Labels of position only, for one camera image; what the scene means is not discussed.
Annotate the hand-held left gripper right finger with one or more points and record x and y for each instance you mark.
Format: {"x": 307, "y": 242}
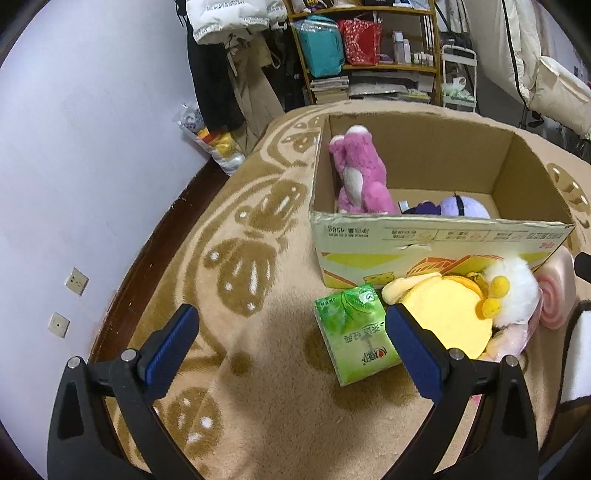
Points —
{"x": 413, "y": 350}

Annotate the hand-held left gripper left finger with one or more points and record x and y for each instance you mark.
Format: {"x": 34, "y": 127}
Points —
{"x": 171, "y": 350}

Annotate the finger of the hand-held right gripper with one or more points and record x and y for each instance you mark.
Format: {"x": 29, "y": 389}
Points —
{"x": 584, "y": 265}

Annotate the pink swirl plush roll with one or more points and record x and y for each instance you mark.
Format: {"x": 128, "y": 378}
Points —
{"x": 556, "y": 295}

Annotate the yellow plush toy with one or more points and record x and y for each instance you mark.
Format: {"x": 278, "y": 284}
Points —
{"x": 448, "y": 314}

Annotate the green tissue pack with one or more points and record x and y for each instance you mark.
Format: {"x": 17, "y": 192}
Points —
{"x": 358, "y": 332}

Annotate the white fluffy plush toy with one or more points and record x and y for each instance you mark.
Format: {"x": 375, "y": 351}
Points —
{"x": 519, "y": 286}

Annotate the cardboard box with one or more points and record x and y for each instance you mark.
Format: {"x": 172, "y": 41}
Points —
{"x": 443, "y": 152}

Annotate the white brown-trimmed cloth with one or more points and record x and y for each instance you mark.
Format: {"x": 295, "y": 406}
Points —
{"x": 579, "y": 360}

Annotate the beige patterned blanket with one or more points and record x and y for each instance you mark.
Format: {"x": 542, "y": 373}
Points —
{"x": 277, "y": 350}

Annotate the purple plush toy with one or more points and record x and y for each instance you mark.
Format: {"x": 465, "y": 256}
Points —
{"x": 461, "y": 206}

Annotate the pink plush bear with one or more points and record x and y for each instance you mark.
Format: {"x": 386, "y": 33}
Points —
{"x": 358, "y": 170}

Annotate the white padded recliner chair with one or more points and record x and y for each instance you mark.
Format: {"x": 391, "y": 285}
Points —
{"x": 545, "y": 69}

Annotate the clear plastic bag of toys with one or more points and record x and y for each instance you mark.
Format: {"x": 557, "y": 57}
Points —
{"x": 217, "y": 145}

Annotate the white utility cart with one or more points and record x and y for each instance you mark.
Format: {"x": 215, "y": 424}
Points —
{"x": 459, "y": 83}

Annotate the beige hanging coat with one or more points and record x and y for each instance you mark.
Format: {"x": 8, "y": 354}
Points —
{"x": 258, "y": 101}

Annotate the pile of papers and books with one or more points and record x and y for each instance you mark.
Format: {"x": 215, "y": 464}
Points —
{"x": 388, "y": 87}

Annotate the black hanging garment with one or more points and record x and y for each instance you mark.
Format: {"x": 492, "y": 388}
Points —
{"x": 210, "y": 87}

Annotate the stack of books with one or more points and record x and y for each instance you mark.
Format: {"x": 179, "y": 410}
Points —
{"x": 328, "y": 90}

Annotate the wooden shelf rack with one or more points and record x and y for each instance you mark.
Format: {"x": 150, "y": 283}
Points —
{"x": 392, "y": 68}

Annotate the group of cosmetic bottles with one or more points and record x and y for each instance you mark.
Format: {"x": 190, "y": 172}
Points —
{"x": 406, "y": 50}

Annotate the red patterned gift bag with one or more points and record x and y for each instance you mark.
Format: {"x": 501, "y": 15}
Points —
{"x": 362, "y": 44}

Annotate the teal storage bag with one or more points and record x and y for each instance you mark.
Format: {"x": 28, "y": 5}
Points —
{"x": 321, "y": 48}

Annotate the white puffer jacket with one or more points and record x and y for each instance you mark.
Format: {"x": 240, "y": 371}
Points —
{"x": 226, "y": 21}

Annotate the wall socket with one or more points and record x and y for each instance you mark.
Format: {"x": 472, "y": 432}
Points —
{"x": 59, "y": 325}
{"x": 76, "y": 281}

